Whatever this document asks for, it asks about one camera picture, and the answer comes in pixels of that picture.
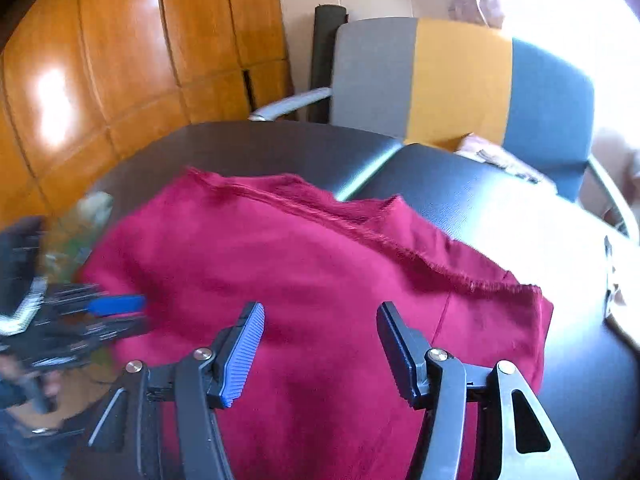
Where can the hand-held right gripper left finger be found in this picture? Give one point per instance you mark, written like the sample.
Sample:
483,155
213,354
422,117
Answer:
246,355

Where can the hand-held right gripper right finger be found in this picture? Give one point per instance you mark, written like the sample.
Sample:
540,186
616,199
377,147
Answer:
400,355

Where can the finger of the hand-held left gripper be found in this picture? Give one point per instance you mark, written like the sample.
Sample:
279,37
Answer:
117,304
100,332

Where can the red embroidered sweater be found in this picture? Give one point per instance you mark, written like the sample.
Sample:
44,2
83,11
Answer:
325,270

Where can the green white patterned thing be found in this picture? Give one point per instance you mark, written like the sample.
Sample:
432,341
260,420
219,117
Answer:
75,240

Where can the pale folded cloth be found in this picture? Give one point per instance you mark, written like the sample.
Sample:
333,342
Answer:
495,157

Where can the pale sheet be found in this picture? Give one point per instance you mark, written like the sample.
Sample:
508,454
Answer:
625,325

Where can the wooden cabinet doors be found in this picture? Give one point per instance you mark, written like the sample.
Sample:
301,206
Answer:
125,60

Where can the grey yellow blue armchair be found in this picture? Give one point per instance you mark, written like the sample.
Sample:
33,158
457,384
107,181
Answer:
372,70

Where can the black rolled mat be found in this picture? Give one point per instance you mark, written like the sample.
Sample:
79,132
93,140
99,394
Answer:
325,50

